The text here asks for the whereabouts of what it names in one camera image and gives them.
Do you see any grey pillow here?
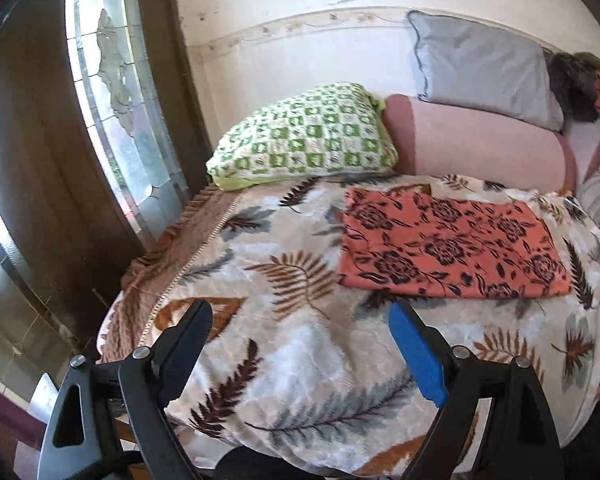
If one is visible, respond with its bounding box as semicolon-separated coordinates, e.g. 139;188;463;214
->
407;11;565;131

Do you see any orange floral garment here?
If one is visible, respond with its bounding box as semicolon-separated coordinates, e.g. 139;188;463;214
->
338;188;570;300

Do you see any pile of dark clothes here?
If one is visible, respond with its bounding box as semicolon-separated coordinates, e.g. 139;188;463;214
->
545;52;600;122

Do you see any patterned glass window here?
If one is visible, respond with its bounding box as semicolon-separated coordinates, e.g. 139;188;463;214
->
66;0;188;244

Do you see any pink bolster pillow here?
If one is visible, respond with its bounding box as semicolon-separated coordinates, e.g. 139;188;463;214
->
382;94;577;193

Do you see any green white patterned pillow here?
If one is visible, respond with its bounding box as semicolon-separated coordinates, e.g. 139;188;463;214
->
206;81;399;191

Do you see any leaf-patterned fleece blanket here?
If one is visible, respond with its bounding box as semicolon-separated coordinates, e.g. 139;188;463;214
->
99;176;600;478

